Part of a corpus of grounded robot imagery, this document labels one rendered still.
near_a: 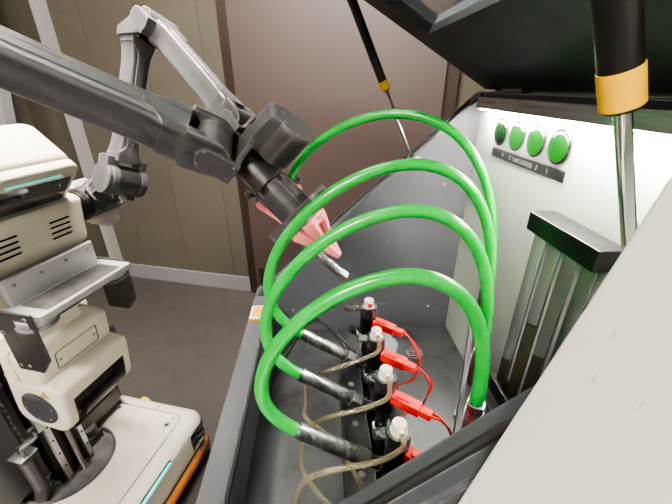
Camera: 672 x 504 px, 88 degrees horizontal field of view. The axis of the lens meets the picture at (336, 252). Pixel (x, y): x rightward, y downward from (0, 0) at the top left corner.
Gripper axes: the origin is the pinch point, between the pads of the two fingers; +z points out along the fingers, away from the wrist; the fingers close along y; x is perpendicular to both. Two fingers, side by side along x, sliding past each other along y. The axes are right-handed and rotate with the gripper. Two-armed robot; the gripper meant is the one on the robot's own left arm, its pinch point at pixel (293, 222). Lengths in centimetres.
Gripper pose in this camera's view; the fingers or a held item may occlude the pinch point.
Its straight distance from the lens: 66.4
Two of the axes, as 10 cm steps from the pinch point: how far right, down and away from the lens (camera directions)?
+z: 4.8, 8.4, -2.4
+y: 6.1, -1.3, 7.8
